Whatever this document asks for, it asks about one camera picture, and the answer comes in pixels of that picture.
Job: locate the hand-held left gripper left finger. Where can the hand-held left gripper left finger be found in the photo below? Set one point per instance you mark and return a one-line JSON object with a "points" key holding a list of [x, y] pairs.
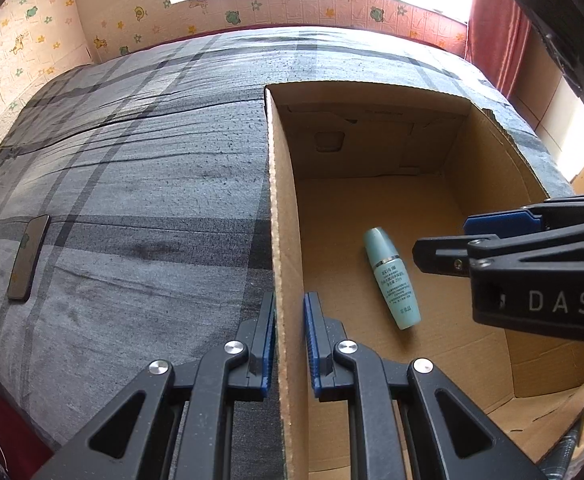
{"points": [[268, 355]]}

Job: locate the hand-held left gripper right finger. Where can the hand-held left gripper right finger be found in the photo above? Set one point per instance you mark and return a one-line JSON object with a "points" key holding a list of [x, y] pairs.
{"points": [[313, 350]]}

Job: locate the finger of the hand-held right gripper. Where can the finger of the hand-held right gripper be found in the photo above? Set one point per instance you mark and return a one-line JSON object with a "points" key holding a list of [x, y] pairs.
{"points": [[442, 257], [497, 224]]}

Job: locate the teal cosmetic bottle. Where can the teal cosmetic bottle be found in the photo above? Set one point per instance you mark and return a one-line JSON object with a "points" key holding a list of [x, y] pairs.
{"points": [[389, 280]]}

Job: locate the cardboard box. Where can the cardboard box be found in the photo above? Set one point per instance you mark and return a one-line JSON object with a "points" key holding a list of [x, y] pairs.
{"points": [[422, 360]]}

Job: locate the red curtain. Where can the red curtain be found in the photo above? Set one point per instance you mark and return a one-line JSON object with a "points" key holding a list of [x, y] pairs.
{"points": [[492, 35]]}

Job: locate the grey plaid bed sheet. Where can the grey plaid bed sheet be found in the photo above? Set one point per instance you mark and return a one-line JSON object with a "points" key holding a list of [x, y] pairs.
{"points": [[147, 185]]}

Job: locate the dark flat object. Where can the dark flat object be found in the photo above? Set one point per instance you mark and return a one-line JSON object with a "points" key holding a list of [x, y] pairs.
{"points": [[562, 20]]}

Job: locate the black smartphone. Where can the black smartphone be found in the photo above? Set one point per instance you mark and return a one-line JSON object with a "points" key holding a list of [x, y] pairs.
{"points": [[28, 260]]}

